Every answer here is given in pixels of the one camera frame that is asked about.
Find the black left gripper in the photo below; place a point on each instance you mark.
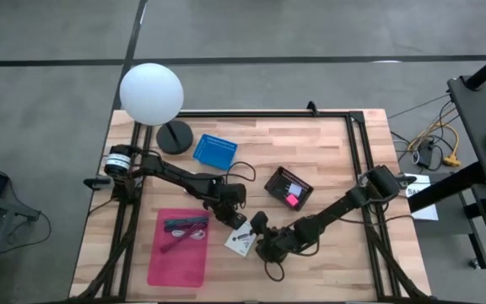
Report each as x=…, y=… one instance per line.
x=228, y=198

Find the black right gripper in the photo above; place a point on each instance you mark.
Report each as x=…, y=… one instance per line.
x=277, y=245

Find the white printed box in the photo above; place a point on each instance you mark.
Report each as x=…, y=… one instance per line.
x=241, y=247

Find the pink cube block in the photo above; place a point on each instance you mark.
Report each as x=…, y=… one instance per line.
x=292, y=200

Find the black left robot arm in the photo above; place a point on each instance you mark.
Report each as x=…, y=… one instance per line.
x=171, y=171

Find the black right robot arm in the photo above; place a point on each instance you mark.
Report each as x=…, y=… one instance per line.
x=336, y=207

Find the pink translucent plastic bin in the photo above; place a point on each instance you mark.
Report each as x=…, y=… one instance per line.
x=175, y=270

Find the blue plastic basket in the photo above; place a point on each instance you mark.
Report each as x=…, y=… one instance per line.
x=215, y=152

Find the black plastic basket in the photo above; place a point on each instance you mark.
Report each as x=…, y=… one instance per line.
x=279, y=183

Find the white globe lamp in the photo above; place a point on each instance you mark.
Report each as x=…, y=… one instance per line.
x=150, y=93

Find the white paper sheet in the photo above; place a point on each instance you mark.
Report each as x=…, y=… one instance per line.
x=426, y=213

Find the black power adapter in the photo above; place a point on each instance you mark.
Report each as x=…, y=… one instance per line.
x=426, y=154

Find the black side desk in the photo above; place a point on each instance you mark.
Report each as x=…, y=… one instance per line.
x=475, y=126

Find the black table frame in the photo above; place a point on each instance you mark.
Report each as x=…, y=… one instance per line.
x=268, y=114

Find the grey metal bracket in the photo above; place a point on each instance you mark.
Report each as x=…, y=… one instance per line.
x=363, y=180

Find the black frame clamp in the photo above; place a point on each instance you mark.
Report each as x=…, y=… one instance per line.
x=312, y=109

